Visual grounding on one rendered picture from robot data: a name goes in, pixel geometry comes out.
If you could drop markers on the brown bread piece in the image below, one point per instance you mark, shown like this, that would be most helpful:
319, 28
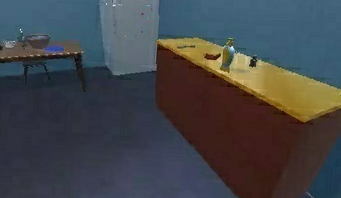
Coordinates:
212, 56

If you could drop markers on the clear glass bottle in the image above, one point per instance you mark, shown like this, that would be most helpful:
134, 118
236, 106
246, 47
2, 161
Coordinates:
20, 35

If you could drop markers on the brown wooden table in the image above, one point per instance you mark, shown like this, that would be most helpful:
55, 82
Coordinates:
31, 54

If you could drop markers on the dark chair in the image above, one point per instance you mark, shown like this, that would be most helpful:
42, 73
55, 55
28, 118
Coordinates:
35, 69

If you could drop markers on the white fridge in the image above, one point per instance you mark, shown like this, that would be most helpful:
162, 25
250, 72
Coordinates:
130, 27

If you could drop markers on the grey knife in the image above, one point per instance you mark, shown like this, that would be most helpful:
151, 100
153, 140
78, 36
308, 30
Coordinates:
185, 46

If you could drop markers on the grey metal bowl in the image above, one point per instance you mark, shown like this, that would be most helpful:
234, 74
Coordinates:
37, 40

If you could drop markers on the blue and yellow bottle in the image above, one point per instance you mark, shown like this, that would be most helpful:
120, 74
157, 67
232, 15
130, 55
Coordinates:
228, 56

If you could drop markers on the red counter with yellow top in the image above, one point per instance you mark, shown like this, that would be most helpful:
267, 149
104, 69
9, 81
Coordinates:
243, 125

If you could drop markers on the blue plate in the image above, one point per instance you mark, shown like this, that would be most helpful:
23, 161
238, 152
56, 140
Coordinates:
54, 48

